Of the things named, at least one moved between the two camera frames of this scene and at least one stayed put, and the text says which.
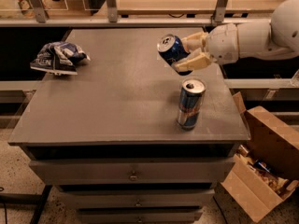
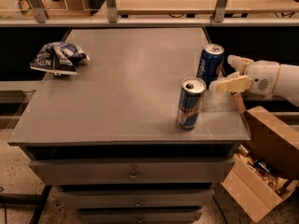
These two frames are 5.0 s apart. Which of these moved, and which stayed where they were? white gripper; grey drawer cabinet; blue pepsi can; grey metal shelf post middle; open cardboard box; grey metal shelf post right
Moved: white gripper; blue pepsi can
Stayed: open cardboard box; grey drawer cabinet; grey metal shelf post right; grey metal shelf post middle
